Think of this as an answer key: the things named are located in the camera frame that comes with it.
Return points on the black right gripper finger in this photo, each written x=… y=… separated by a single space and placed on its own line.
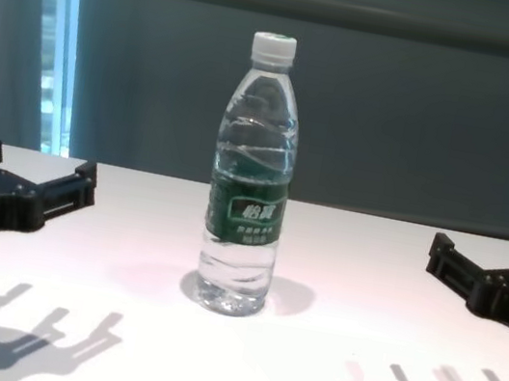
x=455 y=273

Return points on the clear green-label water bottle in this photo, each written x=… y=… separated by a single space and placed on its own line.
x=246 y=213

